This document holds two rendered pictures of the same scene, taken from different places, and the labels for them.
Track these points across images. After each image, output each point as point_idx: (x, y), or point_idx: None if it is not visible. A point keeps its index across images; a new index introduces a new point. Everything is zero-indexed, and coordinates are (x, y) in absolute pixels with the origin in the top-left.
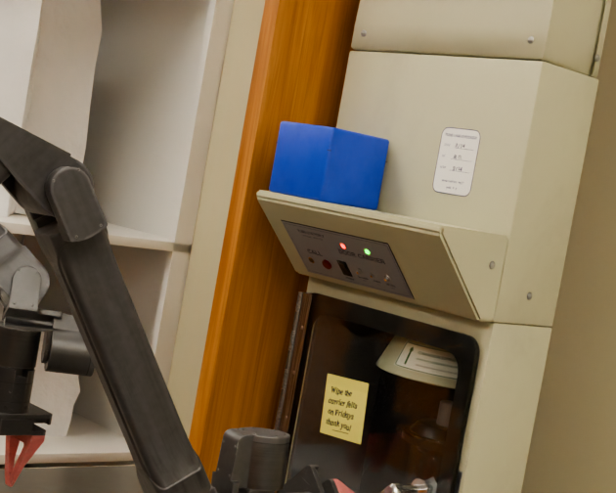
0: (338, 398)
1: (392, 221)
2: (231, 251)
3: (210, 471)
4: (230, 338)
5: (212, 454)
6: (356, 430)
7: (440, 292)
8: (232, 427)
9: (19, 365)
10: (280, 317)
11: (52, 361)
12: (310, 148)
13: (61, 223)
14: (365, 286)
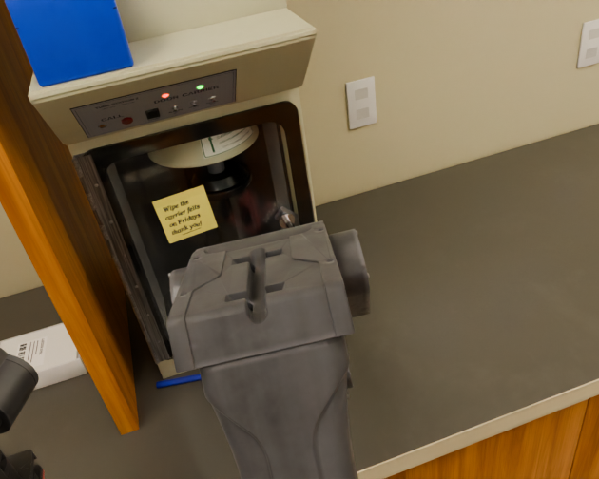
0: (176, 211)
1: (255, 47)
2: (6, 172)
3: (100, 338)
4: (52, 242)
5: (94, 328)
6: (207, 220)
7: (274, 84)
8: (86, 298)
9: None
10: (46, 192)
11: (12, 420)
12: (83, 14)
13: (358, 309)
14: (173, 116)
